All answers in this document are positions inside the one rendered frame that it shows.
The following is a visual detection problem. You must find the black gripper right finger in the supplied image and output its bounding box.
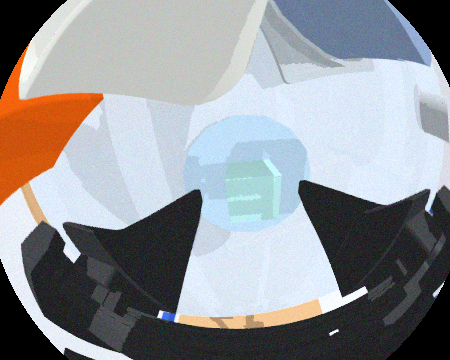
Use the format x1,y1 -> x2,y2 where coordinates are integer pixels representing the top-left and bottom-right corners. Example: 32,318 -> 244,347
298,180 -> 430,297

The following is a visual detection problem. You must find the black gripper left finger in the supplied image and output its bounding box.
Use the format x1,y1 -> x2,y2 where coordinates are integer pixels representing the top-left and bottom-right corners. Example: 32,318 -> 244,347
62,189 -> 202,315

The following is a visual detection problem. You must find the light blue round dish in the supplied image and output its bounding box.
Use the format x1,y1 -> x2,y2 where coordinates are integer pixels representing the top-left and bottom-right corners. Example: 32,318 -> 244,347
182,115 -> 310,232

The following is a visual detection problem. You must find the light blue block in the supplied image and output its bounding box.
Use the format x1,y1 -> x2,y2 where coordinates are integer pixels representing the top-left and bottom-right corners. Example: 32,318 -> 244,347
225,159 -> 282,223

